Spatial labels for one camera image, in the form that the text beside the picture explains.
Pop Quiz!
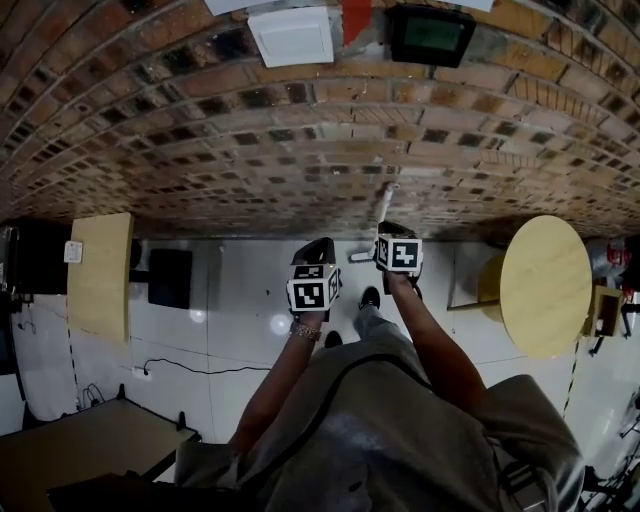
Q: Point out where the person's grey clothing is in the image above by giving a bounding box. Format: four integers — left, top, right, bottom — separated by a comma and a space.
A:
173, 302, 587, 512

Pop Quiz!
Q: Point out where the black stool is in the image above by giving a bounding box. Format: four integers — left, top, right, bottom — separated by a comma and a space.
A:
147, 248, 194, 310

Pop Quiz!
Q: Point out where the black floor cable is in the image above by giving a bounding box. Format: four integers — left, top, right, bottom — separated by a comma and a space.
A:
143, 357, 274, 377

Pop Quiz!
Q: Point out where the metal wristwatch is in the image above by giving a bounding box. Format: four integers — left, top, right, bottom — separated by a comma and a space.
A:
288, 320, 324, 344

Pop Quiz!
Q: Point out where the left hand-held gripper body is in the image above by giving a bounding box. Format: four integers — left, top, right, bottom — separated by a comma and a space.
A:
286, 237, 344, 324

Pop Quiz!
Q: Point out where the white paper sheet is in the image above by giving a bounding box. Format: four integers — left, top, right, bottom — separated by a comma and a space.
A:
204, 0, 262, 17

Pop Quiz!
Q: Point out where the black-framed wooden desk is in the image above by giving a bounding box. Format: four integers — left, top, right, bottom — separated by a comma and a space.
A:
0, 397, 203, 512

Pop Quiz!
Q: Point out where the black wall display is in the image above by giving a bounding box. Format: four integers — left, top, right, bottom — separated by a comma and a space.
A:
386, 4, 478, 70

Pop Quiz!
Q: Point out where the person's left forearm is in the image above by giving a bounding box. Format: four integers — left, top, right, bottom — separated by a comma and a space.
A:
228, 319, 327, 454

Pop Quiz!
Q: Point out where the black cabinet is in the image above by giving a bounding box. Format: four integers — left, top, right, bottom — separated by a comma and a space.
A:
0, 224, 70, 297

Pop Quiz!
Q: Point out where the wooden box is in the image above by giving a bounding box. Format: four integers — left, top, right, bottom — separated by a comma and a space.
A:
581, 284, 624, 342

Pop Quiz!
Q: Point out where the rectangular wooden table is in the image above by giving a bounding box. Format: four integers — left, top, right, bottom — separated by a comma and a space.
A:
66, 212, 136, 344

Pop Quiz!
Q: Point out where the red wall sticker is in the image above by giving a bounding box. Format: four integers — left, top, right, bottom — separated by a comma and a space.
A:
341, 0, 374, 49

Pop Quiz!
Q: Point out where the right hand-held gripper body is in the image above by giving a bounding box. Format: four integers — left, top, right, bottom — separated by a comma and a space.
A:
373, 222, 425, 296

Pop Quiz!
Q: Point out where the person's right forearm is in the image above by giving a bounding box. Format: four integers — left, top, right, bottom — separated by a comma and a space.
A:
387, 272, 490, 419

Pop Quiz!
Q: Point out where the round wooden table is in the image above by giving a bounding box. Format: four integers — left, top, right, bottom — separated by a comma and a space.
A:
499, 214, 594, 359

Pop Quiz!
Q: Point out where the white wall switch panel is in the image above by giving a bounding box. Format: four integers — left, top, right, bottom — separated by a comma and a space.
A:
246, 6, 336, 70

